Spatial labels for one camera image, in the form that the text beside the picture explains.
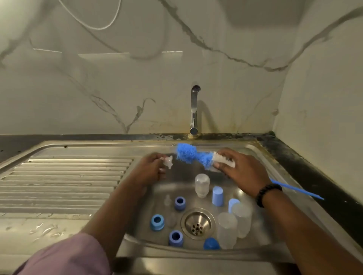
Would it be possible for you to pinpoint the person's right hand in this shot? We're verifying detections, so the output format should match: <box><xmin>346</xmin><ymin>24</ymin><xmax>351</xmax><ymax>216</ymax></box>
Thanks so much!
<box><xmin>213</xmin><ymin>147</ymin><xmax>272</xmax><ymax>198</ymax></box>

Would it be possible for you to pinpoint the person's left hand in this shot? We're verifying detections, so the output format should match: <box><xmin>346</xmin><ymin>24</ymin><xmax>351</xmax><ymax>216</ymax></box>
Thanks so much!
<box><xmin>127</xmin><ymin>152</ymin><xmax>174</xmax><ymax>190</ymax></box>

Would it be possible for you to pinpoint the blue and white bottle brush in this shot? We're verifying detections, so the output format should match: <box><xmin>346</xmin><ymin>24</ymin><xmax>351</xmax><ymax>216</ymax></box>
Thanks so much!
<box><xmin>175</xmin><ymin>142</ymin><xmax>325</xmax><ymax>201</ymax></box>

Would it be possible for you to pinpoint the cartoon print baby bottle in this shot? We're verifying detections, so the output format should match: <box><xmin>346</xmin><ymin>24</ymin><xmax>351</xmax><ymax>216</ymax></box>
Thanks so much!
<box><xmin>194</xmin><ymin>173</ymin><xmax>211</xmax><ymax>198</ymax></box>

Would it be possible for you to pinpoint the translucent bottle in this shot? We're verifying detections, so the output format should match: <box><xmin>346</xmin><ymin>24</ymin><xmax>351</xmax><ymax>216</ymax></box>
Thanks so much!
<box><xmin>217</xmin><ymin>212</ymin><xmax>239</xmax><ymax>250</ymax></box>
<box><xmin>231</xmin><ymin>203</ymin><xmax>254</xmax><ymax>239</ymax></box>

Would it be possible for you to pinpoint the translucent bottle front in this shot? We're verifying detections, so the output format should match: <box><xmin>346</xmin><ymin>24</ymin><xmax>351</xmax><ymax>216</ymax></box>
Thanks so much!
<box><xmin>217</xmin><ymin>212</ymin><xmax>239</xmax><ymax>250</ymax></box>

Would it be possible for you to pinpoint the dark blue dome cap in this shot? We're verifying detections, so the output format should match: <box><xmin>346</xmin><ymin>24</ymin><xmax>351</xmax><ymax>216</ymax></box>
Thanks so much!
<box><xmin>203</xmin><ymin>237</ymin><xmax>221</xmax><ymax>251</ymax></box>

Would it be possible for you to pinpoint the person's right forearm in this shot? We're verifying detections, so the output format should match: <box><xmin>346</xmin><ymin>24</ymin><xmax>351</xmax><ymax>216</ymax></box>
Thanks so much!
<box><xmin>261</xmin><ymin>190</ymin><xmax>363</xmax><ymax>275</ymax></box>

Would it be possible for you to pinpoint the person's left forearm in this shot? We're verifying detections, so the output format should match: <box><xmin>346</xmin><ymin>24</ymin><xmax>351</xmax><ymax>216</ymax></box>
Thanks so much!
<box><xmin>82</xmin><ymin>178</ymin><xmax>151</xmax><ymax>261</ymax></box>

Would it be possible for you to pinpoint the metal sink drain strainer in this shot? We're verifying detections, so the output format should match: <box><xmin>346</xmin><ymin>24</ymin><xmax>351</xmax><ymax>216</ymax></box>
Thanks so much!
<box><xmin>181</xmin><ymin>209</ymin><xmax>215</xmax><ymax>239</ymax></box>

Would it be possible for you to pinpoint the chrome sink faucet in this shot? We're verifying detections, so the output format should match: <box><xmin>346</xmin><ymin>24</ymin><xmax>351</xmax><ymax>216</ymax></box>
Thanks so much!
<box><xmin>189</xmin><ymin>84</ymin><xmax>202</xmax><ymax>137</ymax></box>

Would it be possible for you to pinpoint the stainless steel sink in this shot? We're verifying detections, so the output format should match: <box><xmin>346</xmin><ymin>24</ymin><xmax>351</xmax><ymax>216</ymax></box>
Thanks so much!
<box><xmin>0</xmin><ymin>139</ymin><xmax>363</xmax><ymax>267</ymax></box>

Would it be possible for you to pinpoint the pink shirt sleeve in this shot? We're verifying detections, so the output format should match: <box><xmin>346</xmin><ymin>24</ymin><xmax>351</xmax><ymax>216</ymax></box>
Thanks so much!
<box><xmin>14</xmin><ymin>232</ymin><xmax>111</xmax><ymax>275</ymax></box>

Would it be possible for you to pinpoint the black bead bracelet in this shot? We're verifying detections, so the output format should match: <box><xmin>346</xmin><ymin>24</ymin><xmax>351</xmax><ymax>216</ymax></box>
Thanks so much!
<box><xmin>256</xmin><ymin>182</ymin><xmax>283</xmax><ymax>208</ymax></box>

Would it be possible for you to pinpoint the white cable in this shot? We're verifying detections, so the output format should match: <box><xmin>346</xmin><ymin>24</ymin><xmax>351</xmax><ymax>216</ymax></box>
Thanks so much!
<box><xmin>57</xmin><ymin>0</ymin><xmax>123</xmax><ymax>31</ymax></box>

